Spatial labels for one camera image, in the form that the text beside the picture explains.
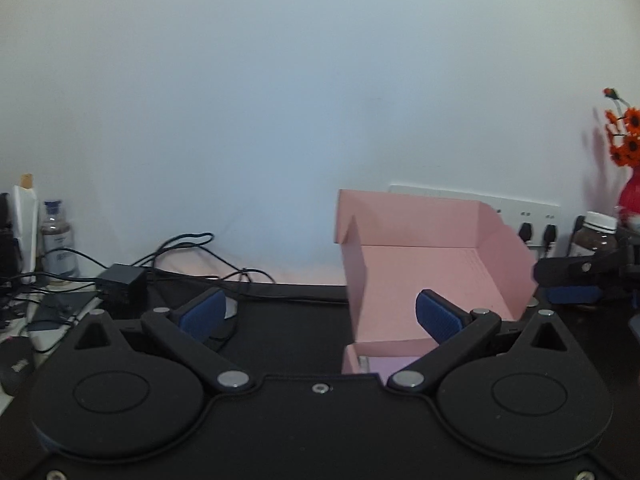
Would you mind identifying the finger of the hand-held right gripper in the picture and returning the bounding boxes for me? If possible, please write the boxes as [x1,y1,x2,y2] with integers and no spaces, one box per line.
[542,285,623,307]
[532,246,623,290]

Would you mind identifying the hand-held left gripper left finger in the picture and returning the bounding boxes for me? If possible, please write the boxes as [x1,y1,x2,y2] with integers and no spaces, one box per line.
[72,287,256,393]

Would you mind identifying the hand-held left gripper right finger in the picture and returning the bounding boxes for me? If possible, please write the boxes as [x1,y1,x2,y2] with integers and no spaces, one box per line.
[386,289,569,393]

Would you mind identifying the pink cardboard box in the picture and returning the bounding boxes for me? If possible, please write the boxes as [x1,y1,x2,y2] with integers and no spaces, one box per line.
[334,189,540,376]

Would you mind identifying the black desktop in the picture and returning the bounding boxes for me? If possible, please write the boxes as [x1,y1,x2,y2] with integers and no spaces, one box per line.
[0,280,640,480]

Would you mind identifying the brown supplement bottle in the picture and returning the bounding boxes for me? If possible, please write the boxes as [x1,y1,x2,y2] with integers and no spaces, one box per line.
[570,211,621,261]

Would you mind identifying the white power socket plate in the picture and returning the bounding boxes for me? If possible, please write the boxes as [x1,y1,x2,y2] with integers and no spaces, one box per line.
[537,202,562,250]
[512,199,541,248]
[457,192,518,231]

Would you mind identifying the red ribbed vase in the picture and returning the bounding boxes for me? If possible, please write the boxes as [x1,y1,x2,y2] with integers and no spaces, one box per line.
[617,167,640,228]

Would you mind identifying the orange artificial flowers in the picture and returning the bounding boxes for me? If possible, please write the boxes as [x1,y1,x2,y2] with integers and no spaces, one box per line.
[602,87,640,168]

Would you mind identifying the grey flat device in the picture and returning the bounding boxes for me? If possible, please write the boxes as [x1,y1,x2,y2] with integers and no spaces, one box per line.
[26,291,101,333]

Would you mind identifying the clear water bottle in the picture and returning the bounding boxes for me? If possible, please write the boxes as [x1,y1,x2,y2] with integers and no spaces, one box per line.
[40,200,81,286]

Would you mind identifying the tall white squeeze tube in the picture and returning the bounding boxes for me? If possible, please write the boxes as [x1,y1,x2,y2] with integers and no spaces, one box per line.
[11,173,41,283]

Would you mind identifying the thin black cable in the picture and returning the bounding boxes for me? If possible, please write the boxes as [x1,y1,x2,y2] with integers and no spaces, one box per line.
[0,232,276,311]

